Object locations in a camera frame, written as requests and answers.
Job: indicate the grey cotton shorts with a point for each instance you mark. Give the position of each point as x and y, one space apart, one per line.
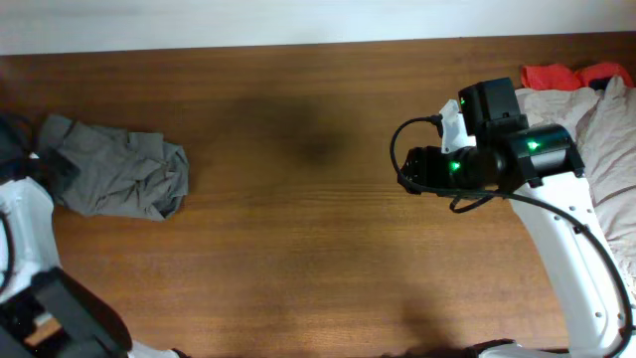
116 172

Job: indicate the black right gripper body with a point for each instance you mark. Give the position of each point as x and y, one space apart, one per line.
414 169

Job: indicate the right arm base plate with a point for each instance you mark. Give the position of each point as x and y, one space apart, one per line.
507 348

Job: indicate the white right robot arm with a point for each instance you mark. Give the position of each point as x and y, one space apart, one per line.
545 184

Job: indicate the beige cloth garment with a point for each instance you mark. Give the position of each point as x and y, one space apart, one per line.
602 124

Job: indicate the red cloth garment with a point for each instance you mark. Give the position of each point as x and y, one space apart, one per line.
560 77

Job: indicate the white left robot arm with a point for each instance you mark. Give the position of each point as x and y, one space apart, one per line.
44 311

